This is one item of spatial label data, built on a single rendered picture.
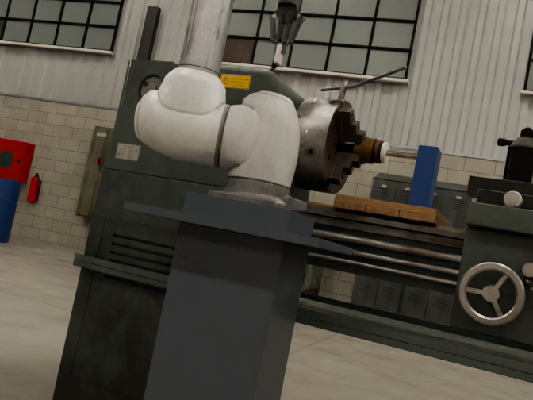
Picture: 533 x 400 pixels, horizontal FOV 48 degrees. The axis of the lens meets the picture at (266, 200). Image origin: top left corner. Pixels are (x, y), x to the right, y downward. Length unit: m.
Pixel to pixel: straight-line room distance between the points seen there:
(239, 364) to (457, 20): 8.28
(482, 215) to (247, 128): 0.64
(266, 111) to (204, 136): 0.16
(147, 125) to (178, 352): 0.52
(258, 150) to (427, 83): 7.68
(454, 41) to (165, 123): 7.95
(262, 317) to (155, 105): 0.54
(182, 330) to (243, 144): 0.44
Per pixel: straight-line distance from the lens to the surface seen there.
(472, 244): 1.63
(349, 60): 9.20
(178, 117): 1.39
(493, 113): 8.84
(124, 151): 2.09
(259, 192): 1.36
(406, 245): 1.75
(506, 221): 1.59
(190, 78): 1.41
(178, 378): 1.37
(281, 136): 1.38
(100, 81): 10.79
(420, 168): 1.90
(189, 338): 1.35
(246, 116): 1.39
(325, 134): 1.87
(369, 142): 1.96
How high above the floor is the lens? 0.72
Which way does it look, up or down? 4 degrees up
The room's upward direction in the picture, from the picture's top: 11 degrees clockwise
